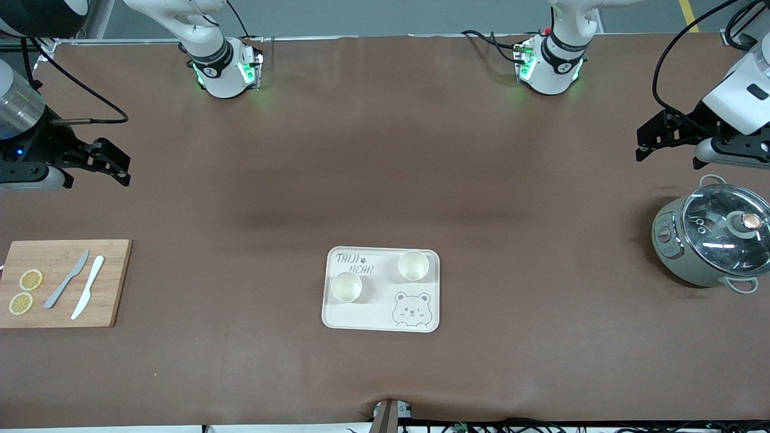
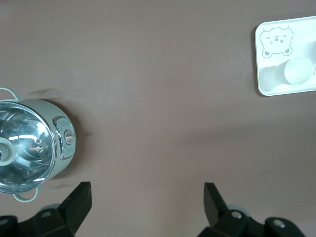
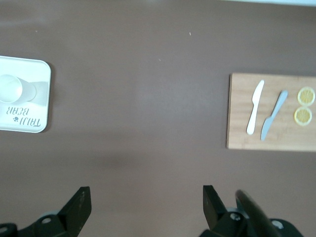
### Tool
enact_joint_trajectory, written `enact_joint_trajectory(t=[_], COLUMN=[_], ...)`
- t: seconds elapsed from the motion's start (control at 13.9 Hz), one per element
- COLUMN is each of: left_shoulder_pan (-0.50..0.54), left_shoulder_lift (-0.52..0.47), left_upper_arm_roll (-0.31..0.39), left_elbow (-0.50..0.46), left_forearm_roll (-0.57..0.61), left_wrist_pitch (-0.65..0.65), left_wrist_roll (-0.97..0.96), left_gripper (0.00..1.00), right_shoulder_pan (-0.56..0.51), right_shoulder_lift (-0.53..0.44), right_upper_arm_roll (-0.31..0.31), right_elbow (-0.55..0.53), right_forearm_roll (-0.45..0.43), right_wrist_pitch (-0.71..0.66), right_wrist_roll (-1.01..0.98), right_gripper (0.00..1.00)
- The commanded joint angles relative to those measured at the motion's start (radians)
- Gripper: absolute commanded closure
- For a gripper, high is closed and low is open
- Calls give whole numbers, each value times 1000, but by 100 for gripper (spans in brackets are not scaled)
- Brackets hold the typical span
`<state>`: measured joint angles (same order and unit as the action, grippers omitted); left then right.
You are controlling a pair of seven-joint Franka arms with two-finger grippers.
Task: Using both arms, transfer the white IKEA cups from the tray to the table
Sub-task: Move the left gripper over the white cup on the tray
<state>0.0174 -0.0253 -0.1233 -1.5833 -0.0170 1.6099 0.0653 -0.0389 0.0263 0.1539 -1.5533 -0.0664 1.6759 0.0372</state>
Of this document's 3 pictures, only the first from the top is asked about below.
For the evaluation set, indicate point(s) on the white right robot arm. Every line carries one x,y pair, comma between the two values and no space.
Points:
219,84

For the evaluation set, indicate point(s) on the white plastic knife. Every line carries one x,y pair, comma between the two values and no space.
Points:
88,287

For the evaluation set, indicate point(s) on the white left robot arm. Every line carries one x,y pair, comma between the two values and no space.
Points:
556,78

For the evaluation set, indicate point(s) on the yellow lemon slice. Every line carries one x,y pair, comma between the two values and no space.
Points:
30,279
21,304

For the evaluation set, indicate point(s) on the glass pot lid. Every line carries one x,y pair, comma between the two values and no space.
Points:
716,240

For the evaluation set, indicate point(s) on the cream bear print tray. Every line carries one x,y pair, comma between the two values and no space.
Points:
379,313

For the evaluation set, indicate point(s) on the brown table mat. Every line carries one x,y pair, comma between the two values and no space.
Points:
385,150

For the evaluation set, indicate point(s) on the grey plastic knife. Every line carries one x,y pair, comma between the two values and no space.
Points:
67,278

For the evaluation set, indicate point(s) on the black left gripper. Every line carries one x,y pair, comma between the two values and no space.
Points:
693,124

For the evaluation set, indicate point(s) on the bamboo cutting board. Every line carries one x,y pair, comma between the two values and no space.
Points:
114,300

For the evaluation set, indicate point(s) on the white IKEA cup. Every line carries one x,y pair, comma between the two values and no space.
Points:
413,266
346,288

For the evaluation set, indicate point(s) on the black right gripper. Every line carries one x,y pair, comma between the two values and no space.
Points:
41,146

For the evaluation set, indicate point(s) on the grey electric cooking pot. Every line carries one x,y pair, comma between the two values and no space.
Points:
668,252

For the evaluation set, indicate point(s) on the grey metal table bracket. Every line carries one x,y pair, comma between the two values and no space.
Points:
385,418

